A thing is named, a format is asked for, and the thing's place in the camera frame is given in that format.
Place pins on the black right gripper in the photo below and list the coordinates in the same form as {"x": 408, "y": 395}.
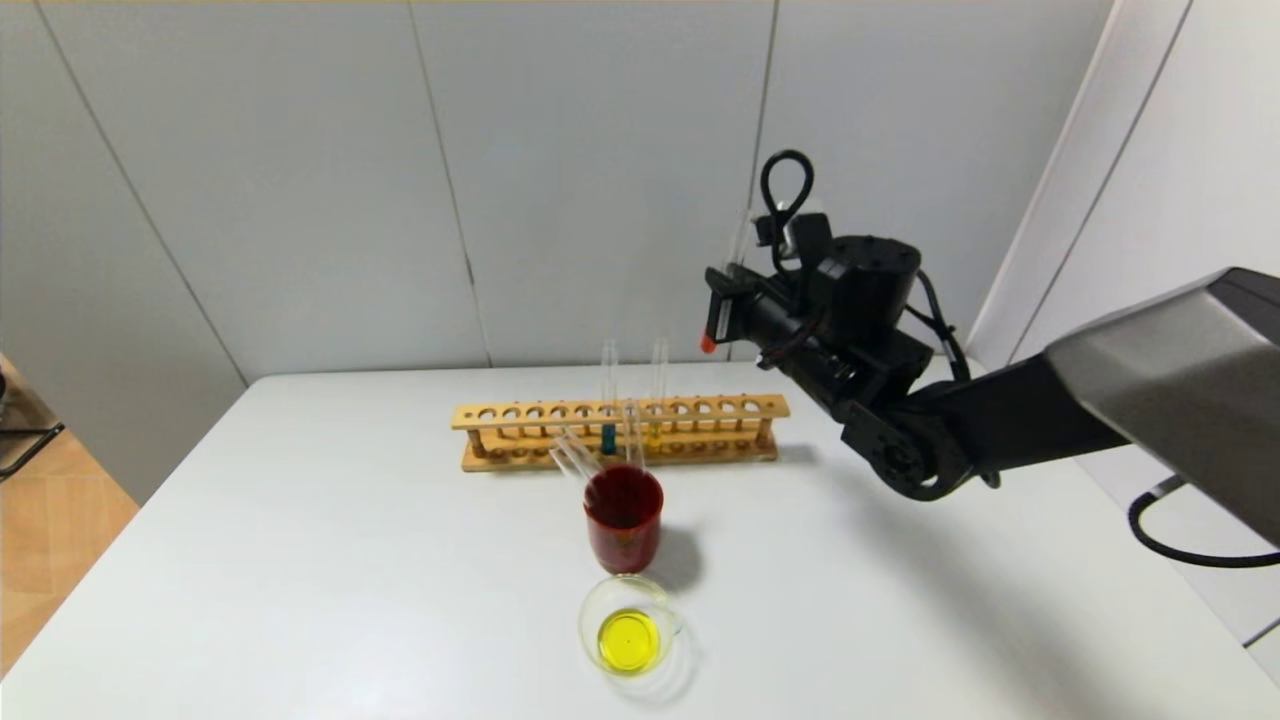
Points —
{"x": 722, "y": 304}

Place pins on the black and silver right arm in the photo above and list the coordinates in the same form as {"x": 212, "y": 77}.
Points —
{"x": 1050, "y": 410}

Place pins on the glass test tube blue pigment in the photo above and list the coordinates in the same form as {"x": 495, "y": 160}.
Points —
{"x": 608, "y": 440}

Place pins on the empty glass test tube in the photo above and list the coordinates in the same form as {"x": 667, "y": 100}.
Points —
{"x": 565, "y": 460}
{"x": 582, "y": 452}

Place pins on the wooden test tube rack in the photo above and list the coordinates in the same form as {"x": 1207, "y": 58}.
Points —
{"x": 520, "y": 415}

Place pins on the red plastic cup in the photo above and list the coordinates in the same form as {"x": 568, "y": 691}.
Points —
{"x": 622, "y": 535}

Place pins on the clear glass dish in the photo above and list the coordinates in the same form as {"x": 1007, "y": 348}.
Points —
{"x": 630, "y": 640}

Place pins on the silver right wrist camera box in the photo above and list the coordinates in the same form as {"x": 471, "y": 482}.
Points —
{"x": 803, "y": 240}

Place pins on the black metal chair frame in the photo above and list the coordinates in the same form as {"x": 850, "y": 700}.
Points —
{"x": 25, "y": 440}

